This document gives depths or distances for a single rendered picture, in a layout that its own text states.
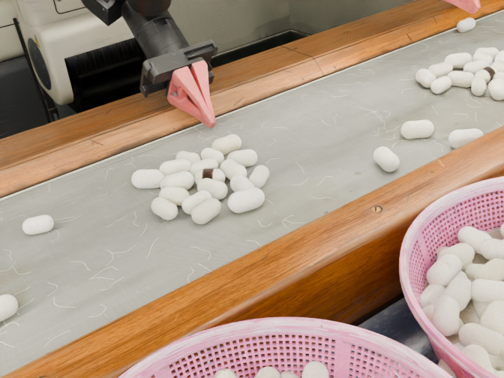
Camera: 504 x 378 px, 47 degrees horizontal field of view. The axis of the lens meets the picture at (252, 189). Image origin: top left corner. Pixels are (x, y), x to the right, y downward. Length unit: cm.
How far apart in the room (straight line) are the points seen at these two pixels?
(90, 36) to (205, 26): 184
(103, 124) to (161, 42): 13
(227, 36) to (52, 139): 233
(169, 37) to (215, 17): 222
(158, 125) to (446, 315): 45
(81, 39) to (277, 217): 69
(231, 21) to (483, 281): 265
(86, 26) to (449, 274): 85
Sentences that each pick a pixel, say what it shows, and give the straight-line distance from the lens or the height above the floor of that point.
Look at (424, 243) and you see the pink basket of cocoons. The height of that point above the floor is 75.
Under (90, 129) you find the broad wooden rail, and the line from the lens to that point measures 77.
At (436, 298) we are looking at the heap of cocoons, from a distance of 49.
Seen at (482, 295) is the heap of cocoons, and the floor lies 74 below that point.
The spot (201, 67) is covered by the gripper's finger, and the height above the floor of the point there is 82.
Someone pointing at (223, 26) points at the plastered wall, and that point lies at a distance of 302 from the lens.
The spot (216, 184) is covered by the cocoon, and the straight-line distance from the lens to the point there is 59.
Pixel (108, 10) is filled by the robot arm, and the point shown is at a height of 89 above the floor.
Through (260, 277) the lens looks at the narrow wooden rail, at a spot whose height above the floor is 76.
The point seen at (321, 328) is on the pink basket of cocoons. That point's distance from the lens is 41.
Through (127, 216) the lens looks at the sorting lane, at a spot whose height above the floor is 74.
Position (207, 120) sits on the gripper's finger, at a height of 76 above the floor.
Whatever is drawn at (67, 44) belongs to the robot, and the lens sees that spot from 115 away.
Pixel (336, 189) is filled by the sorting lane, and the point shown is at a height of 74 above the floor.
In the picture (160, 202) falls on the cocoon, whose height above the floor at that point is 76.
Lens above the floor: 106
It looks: 32 degrees down
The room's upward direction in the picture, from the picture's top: 8 degrees counter-clockwise
